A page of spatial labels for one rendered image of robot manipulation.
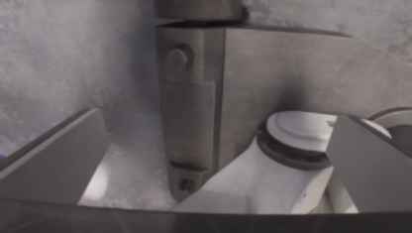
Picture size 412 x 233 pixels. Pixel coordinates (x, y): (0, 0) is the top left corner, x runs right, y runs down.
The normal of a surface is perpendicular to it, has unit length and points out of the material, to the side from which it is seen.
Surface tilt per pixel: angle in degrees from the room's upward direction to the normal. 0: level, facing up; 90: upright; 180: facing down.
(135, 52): 0
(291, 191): 90
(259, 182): 90
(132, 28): 0
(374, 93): 0
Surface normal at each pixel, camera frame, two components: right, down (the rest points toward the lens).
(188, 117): -0.22, 0.46
